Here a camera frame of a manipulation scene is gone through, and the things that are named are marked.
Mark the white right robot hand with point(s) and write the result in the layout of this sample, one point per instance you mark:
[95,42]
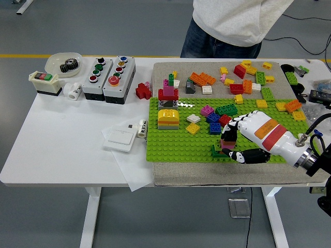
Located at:
[269,133]

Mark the black toy brick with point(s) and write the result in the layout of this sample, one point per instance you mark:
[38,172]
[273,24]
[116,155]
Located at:
[229,137]

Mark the orange long brick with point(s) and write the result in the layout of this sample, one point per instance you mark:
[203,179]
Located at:
[293,105]
[209,78]
[197,79]
[247,87]

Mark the lime green long brick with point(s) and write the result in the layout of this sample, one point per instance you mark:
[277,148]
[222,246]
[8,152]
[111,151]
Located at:
[267,93]
[260,78]
[291,77]

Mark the brown-orange square brick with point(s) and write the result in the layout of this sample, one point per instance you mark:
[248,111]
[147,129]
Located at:
[228,142]

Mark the pink flat brick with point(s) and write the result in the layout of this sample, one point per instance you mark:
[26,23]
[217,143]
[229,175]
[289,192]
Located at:
[227,147]

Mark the small yellow brick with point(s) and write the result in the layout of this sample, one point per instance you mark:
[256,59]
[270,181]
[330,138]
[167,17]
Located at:
[175,74]
[238,99]
[269,79]
[246,62]
[223,70]
[267,65]

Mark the red square brick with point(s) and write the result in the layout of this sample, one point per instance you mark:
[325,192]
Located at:
[224,120]

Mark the dark green long brick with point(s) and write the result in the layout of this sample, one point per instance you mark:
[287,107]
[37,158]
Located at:
[226,110]

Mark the small white brick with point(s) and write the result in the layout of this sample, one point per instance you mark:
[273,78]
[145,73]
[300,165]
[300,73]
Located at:
[256,86]
[177,83]

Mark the blue square brick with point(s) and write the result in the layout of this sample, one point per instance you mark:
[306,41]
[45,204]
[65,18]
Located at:
[215,128]
[213,118]

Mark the red two-stud brick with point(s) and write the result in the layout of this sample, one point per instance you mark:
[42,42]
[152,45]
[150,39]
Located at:
[236,89]

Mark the dark green plate brick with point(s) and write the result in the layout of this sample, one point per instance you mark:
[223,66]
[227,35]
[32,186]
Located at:
[214,154]

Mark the yellow-orange brick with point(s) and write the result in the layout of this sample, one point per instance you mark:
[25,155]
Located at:
[251,70]

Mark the magenta square brick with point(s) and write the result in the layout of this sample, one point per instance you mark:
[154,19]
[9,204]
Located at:
[207,111]

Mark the small pink brick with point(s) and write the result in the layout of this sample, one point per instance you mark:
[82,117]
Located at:
[223,78]
[165,82]

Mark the yellow flat square brick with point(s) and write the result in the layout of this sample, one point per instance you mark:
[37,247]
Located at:
[193,128]

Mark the white square brick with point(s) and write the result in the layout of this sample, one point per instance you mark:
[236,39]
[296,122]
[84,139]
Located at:
[193,118]

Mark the green studded baseplate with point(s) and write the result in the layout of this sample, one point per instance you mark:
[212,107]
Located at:
[181,144]

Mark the dark grey slope brick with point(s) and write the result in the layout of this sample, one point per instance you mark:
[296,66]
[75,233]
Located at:
[190,88]

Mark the light grey brick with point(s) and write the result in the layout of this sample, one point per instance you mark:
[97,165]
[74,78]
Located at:
[168,126]

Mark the orange plate brick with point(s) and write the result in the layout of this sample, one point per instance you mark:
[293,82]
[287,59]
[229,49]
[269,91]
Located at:
[168,121]

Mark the yellow domed brick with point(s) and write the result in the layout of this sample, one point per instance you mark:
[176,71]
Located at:
[168,113]

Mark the tall pink brick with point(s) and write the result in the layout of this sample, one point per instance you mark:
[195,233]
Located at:
[168,90]

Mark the grey arch brick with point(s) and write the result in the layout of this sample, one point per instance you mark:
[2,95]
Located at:
[161,104]

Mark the small green brick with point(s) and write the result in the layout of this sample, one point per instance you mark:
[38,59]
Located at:
[171,78]

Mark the wide red brick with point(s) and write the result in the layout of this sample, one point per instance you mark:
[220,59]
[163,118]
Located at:
[161,95]

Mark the tiny pink brick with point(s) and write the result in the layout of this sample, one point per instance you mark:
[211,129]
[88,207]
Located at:
[147,83]

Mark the red cross-shaped brick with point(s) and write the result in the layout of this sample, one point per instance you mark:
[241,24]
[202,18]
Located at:
[143,91]

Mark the yellow square tile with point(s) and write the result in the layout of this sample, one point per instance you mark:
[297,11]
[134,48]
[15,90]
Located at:
[298,115]

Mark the clear plastic bag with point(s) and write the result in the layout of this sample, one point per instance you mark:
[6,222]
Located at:
[313,112]

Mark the small blue piece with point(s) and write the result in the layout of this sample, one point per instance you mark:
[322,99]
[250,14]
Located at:
[317,132]

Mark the black electronic device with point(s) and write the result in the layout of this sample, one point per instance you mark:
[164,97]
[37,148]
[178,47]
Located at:
[319,96]

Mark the grey and green clip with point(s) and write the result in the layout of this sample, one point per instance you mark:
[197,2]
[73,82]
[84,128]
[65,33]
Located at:
[301,70]

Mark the bag of blue parts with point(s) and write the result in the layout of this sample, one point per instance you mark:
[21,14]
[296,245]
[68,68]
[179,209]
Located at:
[323,84]

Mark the white square tile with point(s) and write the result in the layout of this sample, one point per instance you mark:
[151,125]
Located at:
[207,89]

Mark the metal floor socket plate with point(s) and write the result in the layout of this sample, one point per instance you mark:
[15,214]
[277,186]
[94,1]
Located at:
[239,208]

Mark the white table leg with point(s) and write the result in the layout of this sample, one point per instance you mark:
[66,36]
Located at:
[274,219]
[90,219]

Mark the person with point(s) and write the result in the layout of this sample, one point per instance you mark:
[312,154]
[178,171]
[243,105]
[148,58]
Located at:
[232,20]

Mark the grey-brown mat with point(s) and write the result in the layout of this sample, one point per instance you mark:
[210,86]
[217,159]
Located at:
[168,69]

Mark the white printed cylinder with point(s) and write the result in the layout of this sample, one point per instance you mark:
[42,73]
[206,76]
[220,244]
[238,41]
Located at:
[142,129]

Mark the white paper sheet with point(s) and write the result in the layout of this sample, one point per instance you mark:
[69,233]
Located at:
[134,170]

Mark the grey emergency-stop control box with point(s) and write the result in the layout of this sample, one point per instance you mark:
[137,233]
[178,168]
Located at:
[113,91]

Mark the grey four-button control box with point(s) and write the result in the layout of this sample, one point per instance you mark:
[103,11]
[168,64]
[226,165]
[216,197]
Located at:
[95,90]

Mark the white pipe tee fitting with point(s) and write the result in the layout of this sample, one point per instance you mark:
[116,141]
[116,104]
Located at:
[73,91]

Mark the black metal gear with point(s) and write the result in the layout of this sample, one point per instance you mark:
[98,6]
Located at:
[69,65]

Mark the translucent white bowl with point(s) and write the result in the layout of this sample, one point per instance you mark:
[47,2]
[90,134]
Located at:
[54,62]

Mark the white table foot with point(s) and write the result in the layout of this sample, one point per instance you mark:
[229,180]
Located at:
[24,6]

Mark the metal under-table bracket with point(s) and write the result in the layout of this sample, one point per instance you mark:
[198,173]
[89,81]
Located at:
[235,190]

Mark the white wall switch plate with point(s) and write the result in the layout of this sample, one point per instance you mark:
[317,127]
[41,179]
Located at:
[120,138]

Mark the cream red-green switch box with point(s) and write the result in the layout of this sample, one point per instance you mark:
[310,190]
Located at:
[45,85]

